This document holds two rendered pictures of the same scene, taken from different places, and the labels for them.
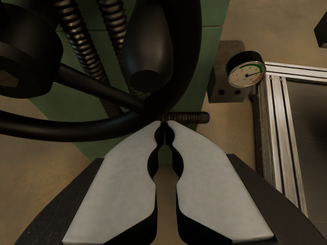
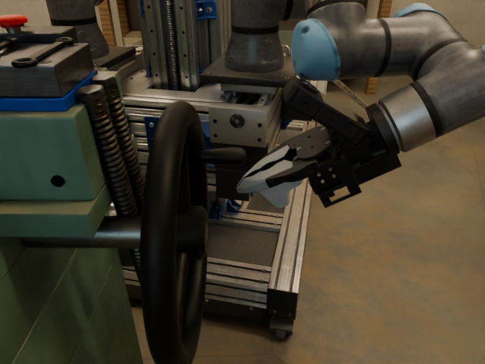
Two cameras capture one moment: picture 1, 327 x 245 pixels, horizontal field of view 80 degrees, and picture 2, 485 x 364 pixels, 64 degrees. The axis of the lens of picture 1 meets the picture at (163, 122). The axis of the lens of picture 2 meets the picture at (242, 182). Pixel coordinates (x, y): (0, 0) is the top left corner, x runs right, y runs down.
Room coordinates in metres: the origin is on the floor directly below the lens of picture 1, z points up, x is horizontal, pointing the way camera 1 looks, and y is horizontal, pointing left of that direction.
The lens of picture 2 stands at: (0.06, 0.45, 1.09)
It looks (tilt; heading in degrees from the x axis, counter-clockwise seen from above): 32 degrees down; 270
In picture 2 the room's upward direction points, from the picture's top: straight up
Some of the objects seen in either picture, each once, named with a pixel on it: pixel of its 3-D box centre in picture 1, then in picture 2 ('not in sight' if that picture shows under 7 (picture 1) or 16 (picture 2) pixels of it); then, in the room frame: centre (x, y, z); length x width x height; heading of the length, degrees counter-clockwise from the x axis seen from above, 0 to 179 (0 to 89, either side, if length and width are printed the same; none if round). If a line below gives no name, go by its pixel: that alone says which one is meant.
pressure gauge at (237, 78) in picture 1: (242, 72); not in sight; (0.25, -0.15, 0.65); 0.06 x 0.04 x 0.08; 90
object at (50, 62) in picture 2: not in sight; (31, 60); (0.27, 0.06, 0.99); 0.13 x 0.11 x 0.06; 90
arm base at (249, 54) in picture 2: not in sight; (255, 44); (0.03, -0.55, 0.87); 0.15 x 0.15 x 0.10
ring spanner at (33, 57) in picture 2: not in sight; (45, 50); (0.24, 0.09, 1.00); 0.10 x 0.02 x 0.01; 90
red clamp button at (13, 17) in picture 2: not in sight; (11, 20); (0.30, 0.03, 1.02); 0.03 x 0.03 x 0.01
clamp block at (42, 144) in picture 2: not in sight; (45, 130); (0.28, 0.07, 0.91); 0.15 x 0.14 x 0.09; 90
